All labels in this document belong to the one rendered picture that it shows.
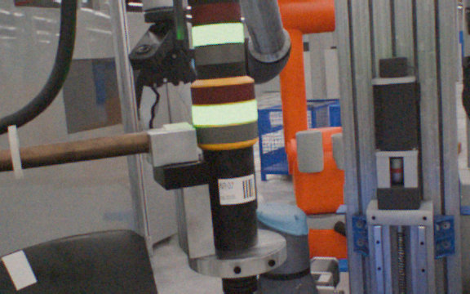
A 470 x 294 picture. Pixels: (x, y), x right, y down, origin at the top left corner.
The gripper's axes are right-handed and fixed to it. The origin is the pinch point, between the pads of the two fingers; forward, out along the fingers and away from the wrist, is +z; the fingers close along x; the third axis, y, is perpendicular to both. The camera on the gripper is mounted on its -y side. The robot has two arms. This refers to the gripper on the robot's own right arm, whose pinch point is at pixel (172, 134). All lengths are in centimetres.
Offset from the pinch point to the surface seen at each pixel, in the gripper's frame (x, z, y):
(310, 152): 29, 58, 328
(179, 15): -23, -14, -51
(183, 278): 128, 147, 298
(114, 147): -19, -6, -55
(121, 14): 45, -29, 77
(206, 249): -24, 1, -53
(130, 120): 46, 4, 76
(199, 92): -24, -9, -52
